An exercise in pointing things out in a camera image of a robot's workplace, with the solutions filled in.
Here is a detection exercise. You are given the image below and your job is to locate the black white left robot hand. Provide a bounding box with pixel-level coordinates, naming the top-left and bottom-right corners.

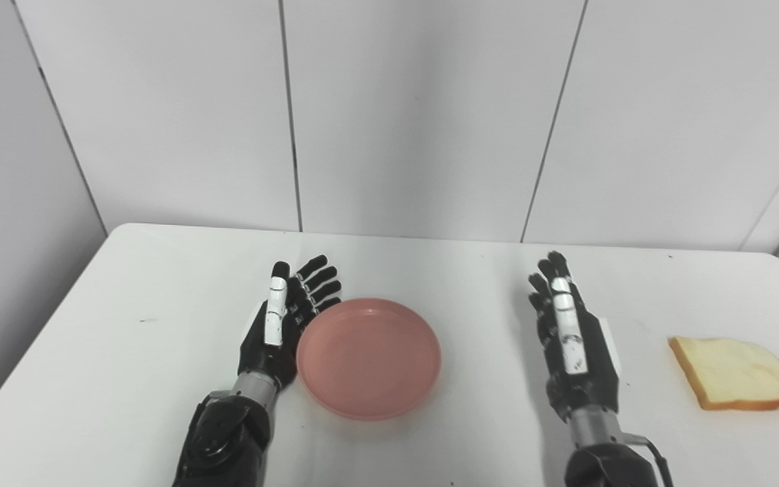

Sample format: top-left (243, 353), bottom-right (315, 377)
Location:
top-left (237, 254), bottom-right (343, 392)

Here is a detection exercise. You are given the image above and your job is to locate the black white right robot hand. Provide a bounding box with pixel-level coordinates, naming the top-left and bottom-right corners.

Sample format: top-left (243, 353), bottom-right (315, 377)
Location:
top-left (527, 251), bottom-right (621, 423)

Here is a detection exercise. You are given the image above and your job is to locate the pink round plate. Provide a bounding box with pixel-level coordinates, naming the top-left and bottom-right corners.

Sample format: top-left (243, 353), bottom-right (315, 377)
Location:
top-left (296, 298), bottom-right (442, 422)

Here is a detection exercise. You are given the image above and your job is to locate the slice of white bread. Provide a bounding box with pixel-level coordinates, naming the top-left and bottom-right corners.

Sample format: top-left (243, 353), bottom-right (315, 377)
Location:
top-left (667, 335), bottom-right (779, 412)

